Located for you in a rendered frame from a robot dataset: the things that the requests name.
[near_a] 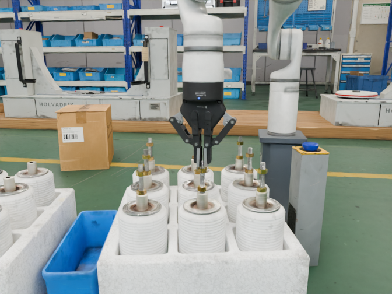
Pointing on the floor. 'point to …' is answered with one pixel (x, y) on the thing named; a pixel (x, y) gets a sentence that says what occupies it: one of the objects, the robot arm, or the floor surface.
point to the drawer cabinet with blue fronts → (349, 65)
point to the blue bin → (79, 255)
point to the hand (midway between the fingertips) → (202, 156)
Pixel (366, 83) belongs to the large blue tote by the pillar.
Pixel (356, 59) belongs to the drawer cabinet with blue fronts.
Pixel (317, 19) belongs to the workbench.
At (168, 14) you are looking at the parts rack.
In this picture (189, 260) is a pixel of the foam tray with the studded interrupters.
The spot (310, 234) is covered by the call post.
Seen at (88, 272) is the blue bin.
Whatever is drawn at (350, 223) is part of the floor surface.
